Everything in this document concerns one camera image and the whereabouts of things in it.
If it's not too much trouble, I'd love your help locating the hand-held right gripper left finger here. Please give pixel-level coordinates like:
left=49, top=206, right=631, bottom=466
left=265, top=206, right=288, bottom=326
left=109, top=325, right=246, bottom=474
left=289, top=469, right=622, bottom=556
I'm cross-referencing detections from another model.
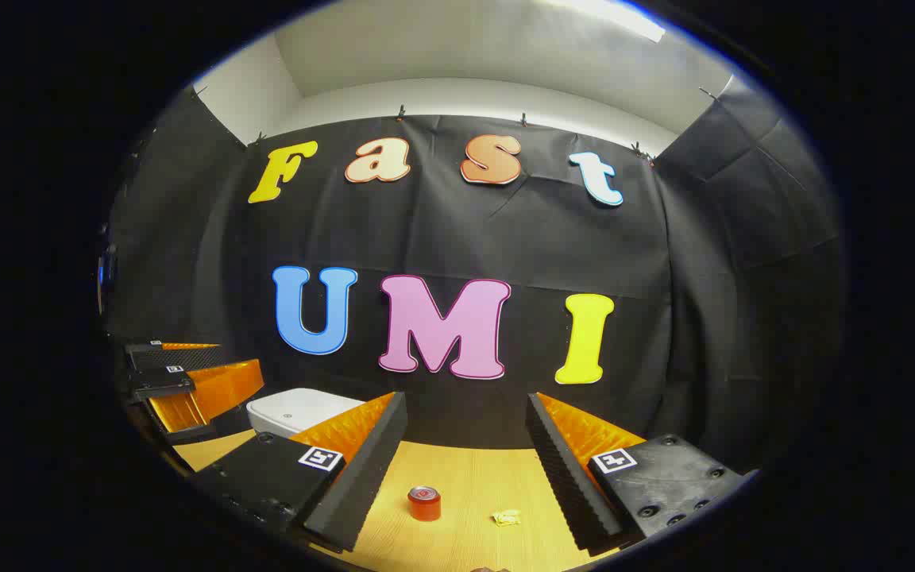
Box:
left=191, top=391, right=409, bottom=555

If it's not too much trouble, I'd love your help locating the wooden desktop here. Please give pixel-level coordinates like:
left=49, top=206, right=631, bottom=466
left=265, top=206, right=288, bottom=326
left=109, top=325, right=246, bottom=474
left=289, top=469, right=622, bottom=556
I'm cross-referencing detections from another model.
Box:
left=174, top=429, right=641, bottom=572

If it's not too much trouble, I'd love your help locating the red pop can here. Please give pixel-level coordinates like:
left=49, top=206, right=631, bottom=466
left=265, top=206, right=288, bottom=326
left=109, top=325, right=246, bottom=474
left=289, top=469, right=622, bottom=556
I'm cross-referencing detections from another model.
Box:
left=407, top=485, right=442, bottom=523

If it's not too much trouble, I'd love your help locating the white desktop garbage bin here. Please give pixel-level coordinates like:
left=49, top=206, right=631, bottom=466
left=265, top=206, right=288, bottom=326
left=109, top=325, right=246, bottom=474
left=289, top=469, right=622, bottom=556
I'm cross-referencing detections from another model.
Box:
left=247, top=388, right=367, bottom=438

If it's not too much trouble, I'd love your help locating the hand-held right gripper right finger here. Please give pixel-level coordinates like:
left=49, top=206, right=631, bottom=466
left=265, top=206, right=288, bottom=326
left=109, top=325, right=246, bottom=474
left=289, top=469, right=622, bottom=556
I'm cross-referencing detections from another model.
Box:
left=525, top=392, right=748, bottom=557

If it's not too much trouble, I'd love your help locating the dark device with blue light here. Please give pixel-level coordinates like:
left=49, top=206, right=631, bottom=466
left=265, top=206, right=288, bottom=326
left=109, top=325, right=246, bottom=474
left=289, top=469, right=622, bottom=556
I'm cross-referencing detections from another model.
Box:
left=97, top=242, right=118, bottom=315

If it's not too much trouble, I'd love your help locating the black backdrop cloth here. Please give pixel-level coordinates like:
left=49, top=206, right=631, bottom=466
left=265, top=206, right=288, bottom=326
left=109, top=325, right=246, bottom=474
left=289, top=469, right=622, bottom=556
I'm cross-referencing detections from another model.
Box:
left=100, top=83, right=847, bottom=477

